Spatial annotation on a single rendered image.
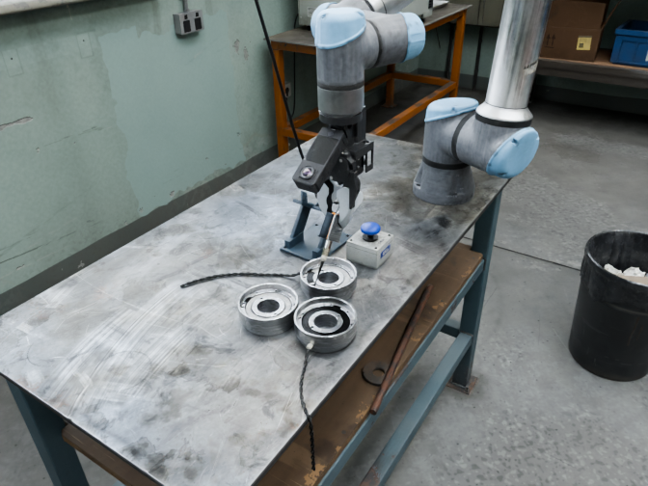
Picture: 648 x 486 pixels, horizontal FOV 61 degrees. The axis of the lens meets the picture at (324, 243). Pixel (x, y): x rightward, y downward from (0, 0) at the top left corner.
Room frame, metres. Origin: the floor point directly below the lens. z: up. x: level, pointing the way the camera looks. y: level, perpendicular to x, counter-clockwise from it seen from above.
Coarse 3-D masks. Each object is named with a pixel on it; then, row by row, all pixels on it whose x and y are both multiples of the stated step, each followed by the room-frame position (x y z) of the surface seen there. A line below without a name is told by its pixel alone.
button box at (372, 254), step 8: (360, 232) 0.97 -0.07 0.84; (384, 232) 0.97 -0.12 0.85; (352, 240) 0.94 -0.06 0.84; (360, 240) 0.94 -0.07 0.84; (368, 240) 0.93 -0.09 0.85; (376, 240) 0.94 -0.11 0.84; (384, 240) 0.94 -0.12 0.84; (392, 240) 0.96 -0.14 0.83; (352, 248) 0.93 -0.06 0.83; (360, 248) 0.92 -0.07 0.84; (368, 248) 0.91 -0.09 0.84; (376, 248) 0.91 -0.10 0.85; (384, 248) 0.93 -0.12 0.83; (352, 256) 0.93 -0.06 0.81; (360, 256) 0.92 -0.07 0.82; (368, 256) 0.91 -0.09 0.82; (376, 256) 0.90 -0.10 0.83; (384, 256) 0.93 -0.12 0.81; (368, 264) 0.91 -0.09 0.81; (376, 264) 0.90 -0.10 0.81
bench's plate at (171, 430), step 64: (256, 192) 1.25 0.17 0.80; (384, 192) 1.24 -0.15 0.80; (128, 256) 0.97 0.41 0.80; (192, 256) 0.96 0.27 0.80; (256, 256) 0.96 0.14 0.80; (0, 320) 0.77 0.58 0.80; (64, 320) 0.77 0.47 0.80; (128, 320) 0.76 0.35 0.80; (192, 320) 0.76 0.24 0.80; (384, 320) 0.75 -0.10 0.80; (64, 384) 0.61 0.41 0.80; (128, 384) 0.61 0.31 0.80; (192, 384) 0.61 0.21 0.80; (256, 384) 0.60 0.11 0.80; (320, 384) 0.60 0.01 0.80; (128, 448) 0.49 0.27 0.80; (192, 448) 0.49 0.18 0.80; (256, 448) 0.49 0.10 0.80
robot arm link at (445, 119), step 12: (432, 108) 1.21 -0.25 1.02; (444, 108) 1.19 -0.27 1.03; (456, 108) 1.18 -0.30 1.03; (468, 108) 1.18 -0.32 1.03; (432, 120) 1.20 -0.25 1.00; (444, 120) 1.19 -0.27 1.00; (456, 120) 1.17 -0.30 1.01; (432, 132) 1.20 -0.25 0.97; (444, 132) 1.18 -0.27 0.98; (456, 132) 1.15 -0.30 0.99; (432, 144) 1.20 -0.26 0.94; (444, 144) 1.17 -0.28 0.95; (432, 156) 1.20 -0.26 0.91; (444, 156) 1.18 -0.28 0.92; (456, 156) 1.15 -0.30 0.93
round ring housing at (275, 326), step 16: (256, 288) 0.80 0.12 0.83; (272, 288) 0.81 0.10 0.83; (288, 288) 0.79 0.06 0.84; (240, 304) 0.76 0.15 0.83; (256, 304) 0.76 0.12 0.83; (272, 304) 0.78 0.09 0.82; (240, 320) 0.73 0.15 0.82; (256, 320) 0.71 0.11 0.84; (272, 320) 0.71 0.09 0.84; (288, 320) 0.72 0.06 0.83
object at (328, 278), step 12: (312, 264) 0.88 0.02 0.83; (324, 264) 0.88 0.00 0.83; (336, 264) 0.88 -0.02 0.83; (348, 264) 0.87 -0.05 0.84; (300, 276) 0.83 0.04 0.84; (324, 276) 0.86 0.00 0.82; (336, 276) 0.85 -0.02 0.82; (312, 288) 0.79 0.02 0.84; (324, 288) 0.79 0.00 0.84; (336, 288) 0.79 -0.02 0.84; (348, 288) 0.80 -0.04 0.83
